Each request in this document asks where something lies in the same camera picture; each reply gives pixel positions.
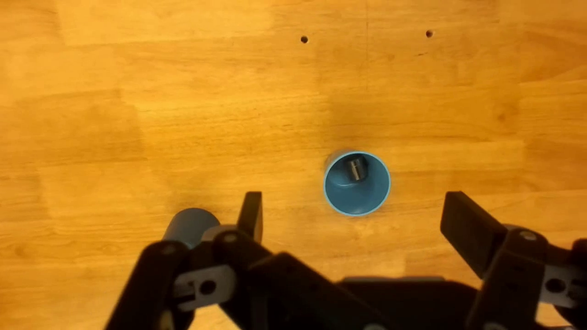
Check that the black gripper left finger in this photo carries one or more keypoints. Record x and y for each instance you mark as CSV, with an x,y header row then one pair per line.
x,y
250,213

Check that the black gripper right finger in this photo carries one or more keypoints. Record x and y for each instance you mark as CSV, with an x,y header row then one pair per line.
x,y
468,223

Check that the silver metal block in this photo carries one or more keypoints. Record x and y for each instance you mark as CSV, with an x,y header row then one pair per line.
x,y
358,169

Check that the dark blue plastic cup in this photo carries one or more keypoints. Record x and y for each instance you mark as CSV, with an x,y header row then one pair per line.
x,y
189,224

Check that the light blue plastic cup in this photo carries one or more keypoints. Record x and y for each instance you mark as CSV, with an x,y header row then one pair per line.
x,y
358,197

